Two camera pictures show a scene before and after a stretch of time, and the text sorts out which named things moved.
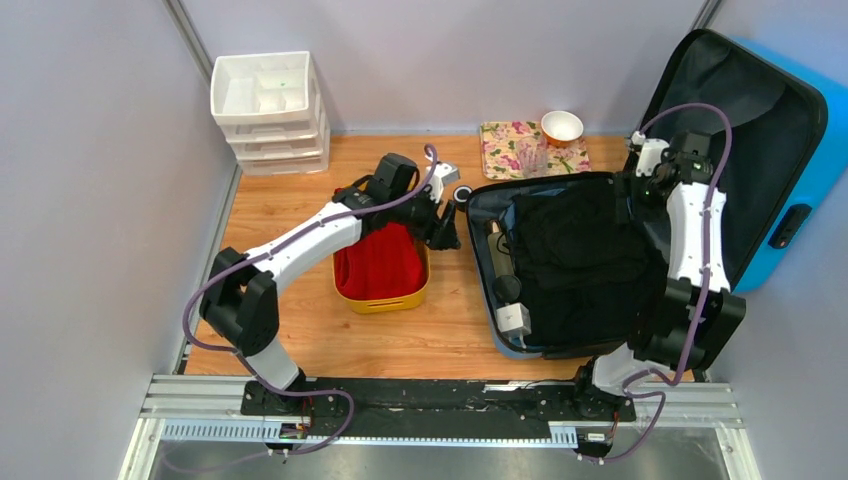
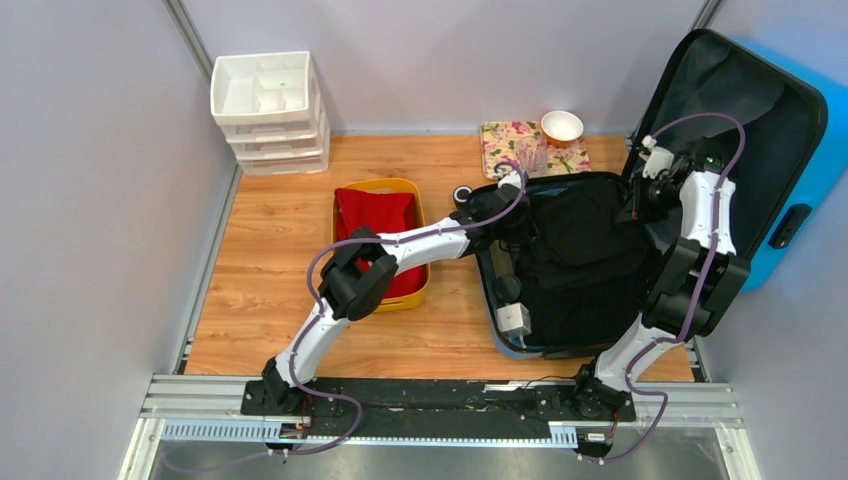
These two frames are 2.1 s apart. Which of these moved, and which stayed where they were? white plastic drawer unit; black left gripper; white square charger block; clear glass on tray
Moved: black left gripper
Stayed: white square charger block; clear glass on tray; white plastic drawer unit
